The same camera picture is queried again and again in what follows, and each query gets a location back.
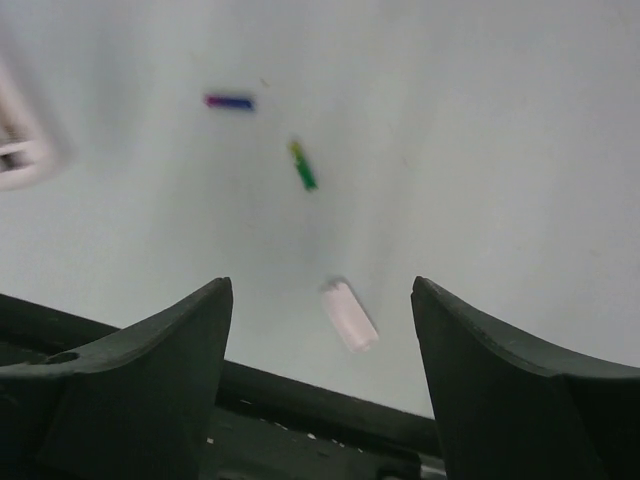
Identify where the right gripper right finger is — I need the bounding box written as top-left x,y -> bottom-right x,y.
411,277 -> 639,479

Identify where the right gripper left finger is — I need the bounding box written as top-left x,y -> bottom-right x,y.
1,278 -> 233,479

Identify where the white battery cover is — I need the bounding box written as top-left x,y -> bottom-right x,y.
321,277 -> 379,353

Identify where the white remote control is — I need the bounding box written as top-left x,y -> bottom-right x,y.
1,53 -> 72,191

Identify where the green battery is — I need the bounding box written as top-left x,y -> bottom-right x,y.
288,139 -> 318,192

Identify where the blue battery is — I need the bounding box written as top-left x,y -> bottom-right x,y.
203,93 -> 255,111

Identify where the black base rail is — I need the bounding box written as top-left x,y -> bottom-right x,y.
1,296 -> 445,479

